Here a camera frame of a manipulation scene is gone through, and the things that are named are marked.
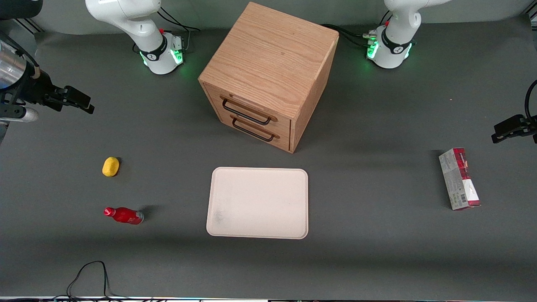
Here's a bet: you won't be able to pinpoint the beige plastic tray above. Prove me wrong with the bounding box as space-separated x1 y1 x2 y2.
206 167 309 240

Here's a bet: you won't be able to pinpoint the red coke bottle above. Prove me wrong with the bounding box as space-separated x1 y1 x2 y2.
104 207 144 225

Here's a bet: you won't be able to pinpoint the black right arm base cables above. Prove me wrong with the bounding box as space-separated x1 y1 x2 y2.
157 8 201 53

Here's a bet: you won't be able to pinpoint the black left arm base cables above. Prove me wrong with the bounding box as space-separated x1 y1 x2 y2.
321 10 393 47

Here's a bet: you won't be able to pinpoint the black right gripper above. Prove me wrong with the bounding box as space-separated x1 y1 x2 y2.
0 67 95 115

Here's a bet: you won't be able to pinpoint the wooden two-drawer cabinet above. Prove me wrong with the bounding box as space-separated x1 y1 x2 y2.
198 2 339 154

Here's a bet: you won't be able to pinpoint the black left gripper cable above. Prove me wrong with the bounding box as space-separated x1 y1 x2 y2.
524 80 537 123

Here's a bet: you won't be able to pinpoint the thin black looped cable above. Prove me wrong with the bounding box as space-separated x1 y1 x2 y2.
50 260 154 302

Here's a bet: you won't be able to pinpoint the yellow lemon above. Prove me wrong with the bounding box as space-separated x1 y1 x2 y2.
102 157 120 177

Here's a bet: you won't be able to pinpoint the black metal drawer handle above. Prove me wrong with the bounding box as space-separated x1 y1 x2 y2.
221 97 273 126
231 117 276 142

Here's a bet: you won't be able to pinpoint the black arm base cables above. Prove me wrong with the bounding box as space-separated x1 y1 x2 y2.
321 10 393 47
157 8 201 53

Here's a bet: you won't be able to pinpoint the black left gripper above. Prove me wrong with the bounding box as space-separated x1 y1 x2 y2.
491 115 537 144

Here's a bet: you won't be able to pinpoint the red grey cardboard box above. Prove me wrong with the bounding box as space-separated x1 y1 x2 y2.
438 147 482 211

